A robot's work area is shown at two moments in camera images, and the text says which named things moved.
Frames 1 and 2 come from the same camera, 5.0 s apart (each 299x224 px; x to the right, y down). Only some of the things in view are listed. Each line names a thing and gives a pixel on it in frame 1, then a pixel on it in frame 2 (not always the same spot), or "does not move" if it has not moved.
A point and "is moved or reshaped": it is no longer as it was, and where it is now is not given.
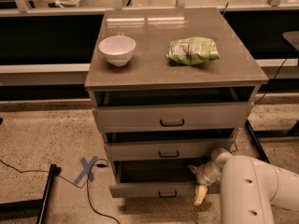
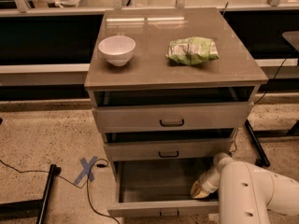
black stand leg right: [259, 147] does not move
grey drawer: [156, 178] is moved or reshaped
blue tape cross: [86, 171] does not move
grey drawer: [164, 149] does not move
